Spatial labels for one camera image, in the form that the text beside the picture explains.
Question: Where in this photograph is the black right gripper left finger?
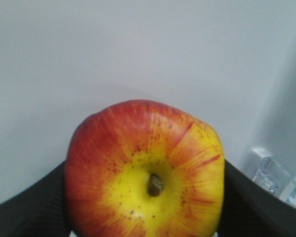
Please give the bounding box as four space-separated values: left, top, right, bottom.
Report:
0 162 72 237

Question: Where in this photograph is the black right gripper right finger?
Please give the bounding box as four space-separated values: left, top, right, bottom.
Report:
217 161 296 237

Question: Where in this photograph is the red yellow apple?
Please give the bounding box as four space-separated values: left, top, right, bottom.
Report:
65 100 224 237

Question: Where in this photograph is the clear middle door bin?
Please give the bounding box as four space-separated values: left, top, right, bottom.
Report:
244 147 296 208

